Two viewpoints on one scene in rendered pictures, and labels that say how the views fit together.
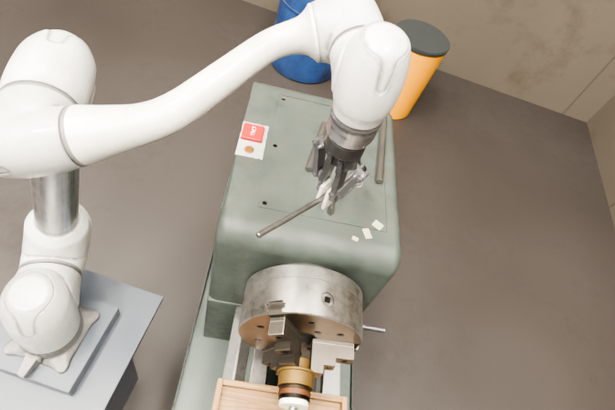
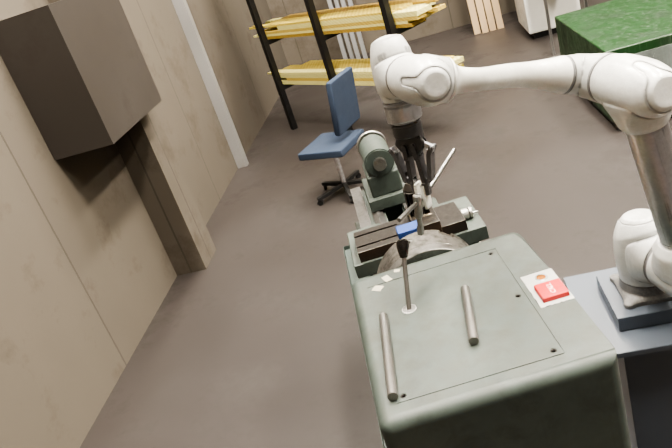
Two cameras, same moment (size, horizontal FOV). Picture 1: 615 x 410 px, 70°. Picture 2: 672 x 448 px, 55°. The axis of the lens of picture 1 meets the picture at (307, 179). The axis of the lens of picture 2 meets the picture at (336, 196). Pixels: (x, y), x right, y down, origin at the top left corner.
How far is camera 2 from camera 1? 2.13 m
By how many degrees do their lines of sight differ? 107
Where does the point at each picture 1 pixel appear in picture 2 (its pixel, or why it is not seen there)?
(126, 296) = (628, 342)
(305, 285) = (428, 240)
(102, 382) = (586, 299)
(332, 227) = (420, 267)
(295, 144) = (497, 308)
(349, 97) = not seen: hidden behind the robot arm
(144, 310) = not seen: hidden behind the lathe
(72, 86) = (597, 72)
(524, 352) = not seen: outside the picture
